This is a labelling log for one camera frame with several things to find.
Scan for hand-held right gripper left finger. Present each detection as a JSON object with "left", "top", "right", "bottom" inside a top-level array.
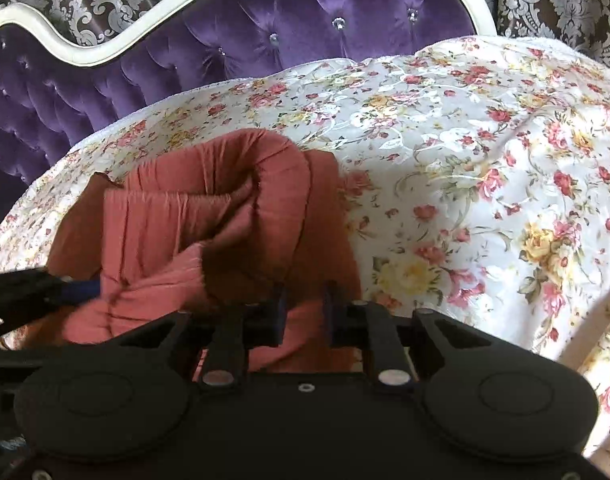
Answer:
[{"left": 110, "top": 282, "right": 289, "bottom": 394}]

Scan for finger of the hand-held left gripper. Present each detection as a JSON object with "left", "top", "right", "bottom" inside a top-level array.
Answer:
[{"left": 0, "top": 268, "right": 102, "bottom": 312}]

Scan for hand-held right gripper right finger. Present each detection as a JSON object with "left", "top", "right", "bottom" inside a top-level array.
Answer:
[{"left": 322, "top": 280, "right": 493, "bottom": 394}]

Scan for rust red pants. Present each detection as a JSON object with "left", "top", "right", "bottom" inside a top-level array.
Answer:
[{"left": 22, "top": 128, "right": 367, "bottom": 375}]

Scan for floral bedsheet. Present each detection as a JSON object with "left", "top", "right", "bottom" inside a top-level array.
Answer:
[{"left": 0, "top": 35, "right": 610, "bottom": 472}]

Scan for purple tufted headboard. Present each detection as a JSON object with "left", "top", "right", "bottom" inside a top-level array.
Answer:
[{"left": 0, "top": 0, "right": 497, "bottom": 247}]

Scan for damask patterned curtain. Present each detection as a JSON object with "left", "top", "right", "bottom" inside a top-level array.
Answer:
[{"left": 0, "top": 0, "right": 610, "bottom": 77}]

